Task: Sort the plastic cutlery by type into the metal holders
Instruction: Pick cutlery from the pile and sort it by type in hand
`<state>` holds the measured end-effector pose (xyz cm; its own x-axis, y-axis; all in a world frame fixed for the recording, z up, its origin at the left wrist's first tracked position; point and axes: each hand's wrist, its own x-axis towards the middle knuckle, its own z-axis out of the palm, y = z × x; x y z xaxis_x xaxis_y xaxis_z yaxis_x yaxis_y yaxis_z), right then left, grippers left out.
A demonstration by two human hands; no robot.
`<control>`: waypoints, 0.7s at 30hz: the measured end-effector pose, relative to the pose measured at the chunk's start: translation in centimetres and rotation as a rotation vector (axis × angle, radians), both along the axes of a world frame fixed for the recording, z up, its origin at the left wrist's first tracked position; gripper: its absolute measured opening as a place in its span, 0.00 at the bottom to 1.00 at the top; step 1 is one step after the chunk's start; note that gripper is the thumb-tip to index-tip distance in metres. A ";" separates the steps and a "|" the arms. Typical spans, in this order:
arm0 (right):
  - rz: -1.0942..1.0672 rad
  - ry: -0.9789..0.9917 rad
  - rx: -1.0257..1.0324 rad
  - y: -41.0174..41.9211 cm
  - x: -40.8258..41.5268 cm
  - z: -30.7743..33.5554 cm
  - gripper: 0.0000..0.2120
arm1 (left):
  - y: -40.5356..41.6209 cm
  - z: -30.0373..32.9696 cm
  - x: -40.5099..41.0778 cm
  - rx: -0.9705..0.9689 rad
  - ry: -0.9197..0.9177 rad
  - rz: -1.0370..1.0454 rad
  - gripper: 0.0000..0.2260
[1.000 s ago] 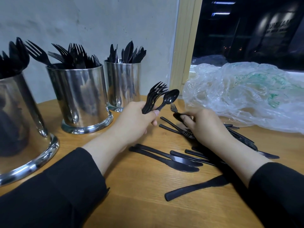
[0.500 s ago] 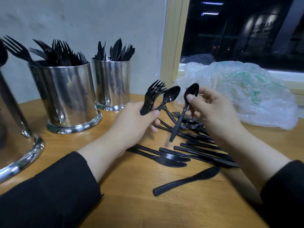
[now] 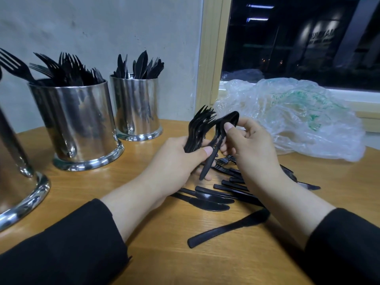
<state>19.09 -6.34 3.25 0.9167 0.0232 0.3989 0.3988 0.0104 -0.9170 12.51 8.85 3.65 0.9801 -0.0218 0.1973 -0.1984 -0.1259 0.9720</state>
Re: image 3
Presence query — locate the person's right hand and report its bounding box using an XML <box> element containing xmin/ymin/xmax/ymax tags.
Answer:
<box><xmin>220</xmin><ymin>116</ymin><xmax>292</xmax><ymax>196</ymax></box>

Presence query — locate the person's left hand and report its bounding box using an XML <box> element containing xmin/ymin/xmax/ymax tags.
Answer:
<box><xmin>139</xmin><ymin>135</ymin><xmax>215</xmax><ymax>208</ymax></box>

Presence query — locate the pile of black plastic cutlery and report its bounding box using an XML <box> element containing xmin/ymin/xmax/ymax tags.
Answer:
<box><xmin>171</xmin><ymin>154</ymin><xmax>321</xmax><ymax>212</ymax></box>

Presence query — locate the black plastic spoon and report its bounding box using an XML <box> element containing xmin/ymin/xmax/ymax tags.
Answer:
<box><xmin>199</xmin><ymin>111</ymin><xmax>241</xmax><ymax>181</ymax></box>

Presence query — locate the black plastic fork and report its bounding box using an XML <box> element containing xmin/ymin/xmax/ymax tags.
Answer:
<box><xmin>193</xmin><ymin>110</ymin><xmax>218</xmax><ymax>149</ymax></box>
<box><xmin>189</xmin><ymin>106</ymin><xmax>213</xmax><ymax>152</ymax></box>
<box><xmin>184</xmin><ymin>105</ymin><xmax>209</xmax><ymax>153</ymax></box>

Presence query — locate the clear plastic bag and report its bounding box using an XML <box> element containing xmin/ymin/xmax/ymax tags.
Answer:
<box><xmin>214</xmin><ymin>78</ymin><xmax>367</xmax><ymax>163</ymax></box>

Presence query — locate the black plastic knife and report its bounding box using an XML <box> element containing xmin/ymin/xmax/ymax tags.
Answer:
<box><xmin>187</xmin><ymin>209</ymin><xmax>271</xmax><ymax>249</ymax></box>

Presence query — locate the bunch of black knives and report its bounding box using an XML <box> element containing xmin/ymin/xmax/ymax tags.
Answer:
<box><xmin>112</xmin><ymin>50</ymin><xmax>165</xmax><ymax>80</ymax></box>

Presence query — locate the bunch of black forks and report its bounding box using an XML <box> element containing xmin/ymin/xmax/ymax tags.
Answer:
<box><xmin>0</xmin><ymin>48</ymin><xmax>106</xmax><ymax>87</ymax></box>

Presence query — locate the person's left forearm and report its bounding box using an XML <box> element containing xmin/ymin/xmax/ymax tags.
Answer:
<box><xmin>0</xmin><ymin>187</ymin><xmax>164</xmax><ymax>285</ymax></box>

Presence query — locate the dark parked car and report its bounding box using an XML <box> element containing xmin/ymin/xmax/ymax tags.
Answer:
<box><xmin>222</xmin><ymin>68</ymin><xmax>266</xmax><ymax>84</ymax></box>

